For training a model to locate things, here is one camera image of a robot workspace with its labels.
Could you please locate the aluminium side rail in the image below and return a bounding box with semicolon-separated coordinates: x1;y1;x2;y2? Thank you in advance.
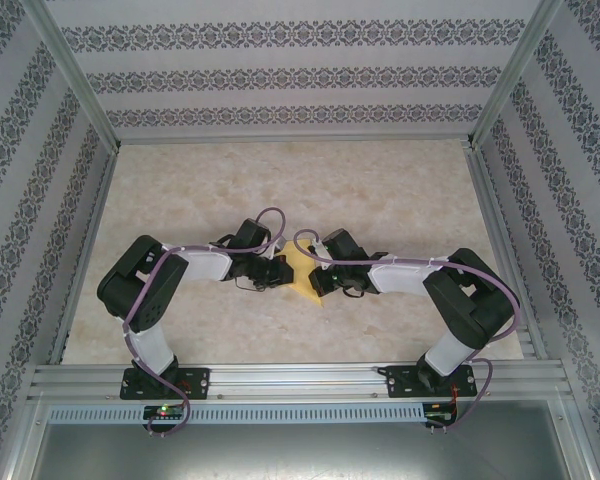
462;144;549;361
49;147;119;366

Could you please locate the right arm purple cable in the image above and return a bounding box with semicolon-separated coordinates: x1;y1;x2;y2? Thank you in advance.
293;228;524;432

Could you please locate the grey metal sheet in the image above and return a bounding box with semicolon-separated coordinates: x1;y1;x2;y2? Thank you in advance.
29;422;591;480

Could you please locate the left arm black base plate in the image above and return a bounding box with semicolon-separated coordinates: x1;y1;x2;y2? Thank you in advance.
119;367;211;401

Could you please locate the yellow cloth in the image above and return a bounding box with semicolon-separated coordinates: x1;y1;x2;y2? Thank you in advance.
277;238;329;309

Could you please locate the long aluminium mounting rail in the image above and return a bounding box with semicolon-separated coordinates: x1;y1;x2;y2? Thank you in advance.
27;362;569;401

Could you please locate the aluminium frame post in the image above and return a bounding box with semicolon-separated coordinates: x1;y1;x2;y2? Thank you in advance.
467;0;564;149
22;0;121;151

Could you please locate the slotted grey cable duct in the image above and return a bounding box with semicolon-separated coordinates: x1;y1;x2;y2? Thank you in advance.
47;402;426;424

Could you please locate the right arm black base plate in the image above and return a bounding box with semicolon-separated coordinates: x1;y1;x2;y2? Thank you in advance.
385;364;477;400

